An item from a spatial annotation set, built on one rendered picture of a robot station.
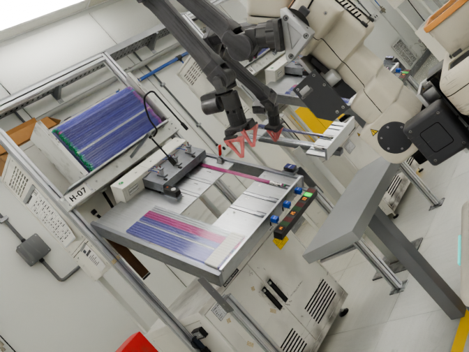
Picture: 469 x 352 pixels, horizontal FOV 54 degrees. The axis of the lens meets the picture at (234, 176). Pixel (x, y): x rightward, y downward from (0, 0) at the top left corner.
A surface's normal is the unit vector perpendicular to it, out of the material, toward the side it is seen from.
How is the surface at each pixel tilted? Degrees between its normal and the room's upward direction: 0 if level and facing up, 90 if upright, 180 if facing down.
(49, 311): 90
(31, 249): 90
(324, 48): 90
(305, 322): 90
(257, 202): 44
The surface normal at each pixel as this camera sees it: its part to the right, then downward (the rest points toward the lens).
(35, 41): 0.51, -0.41
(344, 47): -0.41, 0.41
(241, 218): -0.13, -0.82
